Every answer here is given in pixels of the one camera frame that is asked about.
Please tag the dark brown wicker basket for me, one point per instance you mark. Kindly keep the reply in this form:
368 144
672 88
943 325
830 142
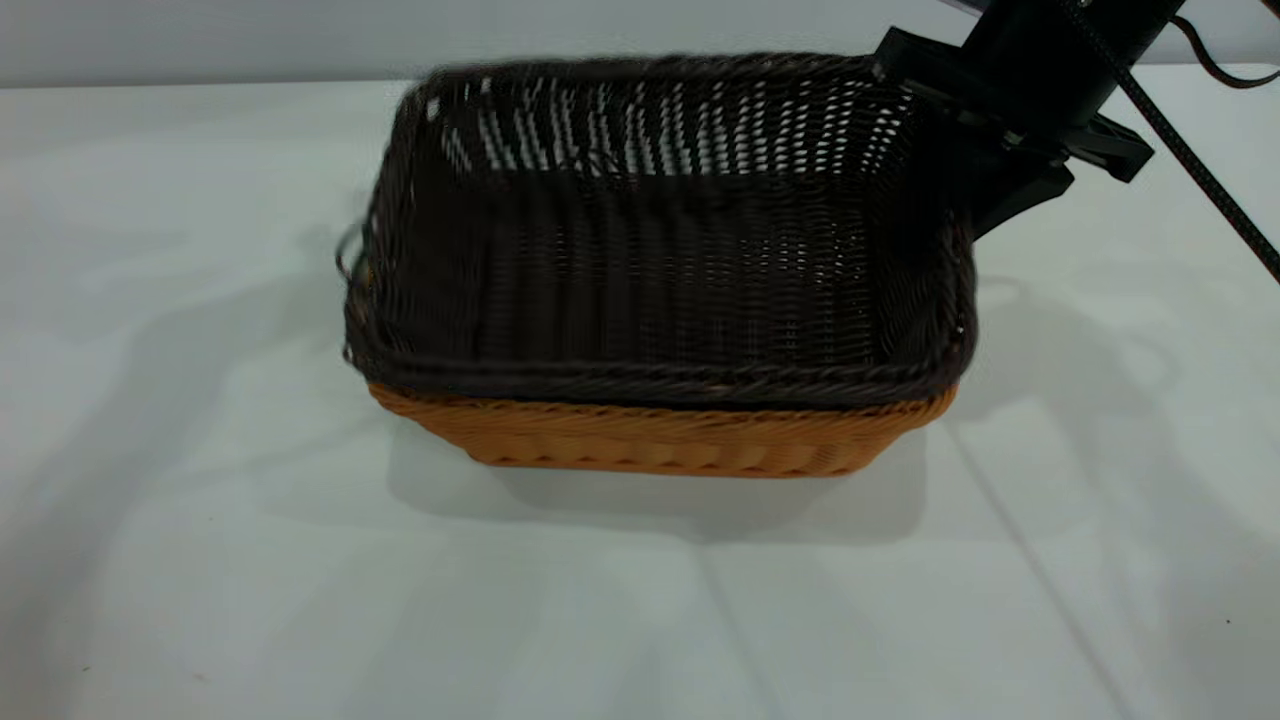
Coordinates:
650 260

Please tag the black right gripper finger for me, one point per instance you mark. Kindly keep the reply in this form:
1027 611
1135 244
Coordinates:
1010 190

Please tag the light brown wicker basket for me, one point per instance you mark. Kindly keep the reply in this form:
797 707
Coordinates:
650 445

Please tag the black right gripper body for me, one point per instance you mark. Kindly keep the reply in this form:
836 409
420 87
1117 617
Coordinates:
1050 70

